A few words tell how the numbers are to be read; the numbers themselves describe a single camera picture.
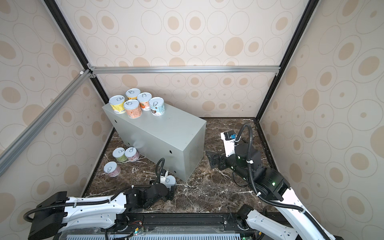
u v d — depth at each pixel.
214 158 0.54
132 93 0.76
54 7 0.67
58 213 0.42
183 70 0.92
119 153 0.93
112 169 0.87
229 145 0.52
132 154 0.93
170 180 0.83
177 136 0.65
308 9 0.69
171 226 0.73
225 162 0.54
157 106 0.70
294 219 0.38
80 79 0.83
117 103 0.72
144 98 0.74
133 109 0.69
